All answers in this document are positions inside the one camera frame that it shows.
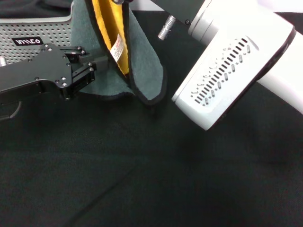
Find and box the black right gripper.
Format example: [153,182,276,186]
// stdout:
[112,0,199,26]

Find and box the dark crumpled cloth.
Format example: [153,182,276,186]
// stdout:
[0,0,73,19]

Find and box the grey perforated plastic storage box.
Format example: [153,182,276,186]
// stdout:
[0,0,79,67]

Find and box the yellow and grey towel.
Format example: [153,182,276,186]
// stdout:
[70,0,169,106]

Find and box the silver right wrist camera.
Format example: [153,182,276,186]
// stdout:
[171,30,280,131]

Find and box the black tablecloth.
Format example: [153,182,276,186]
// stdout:
[0,9,303,227]

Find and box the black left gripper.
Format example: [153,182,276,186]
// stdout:
[0,43,110,122]

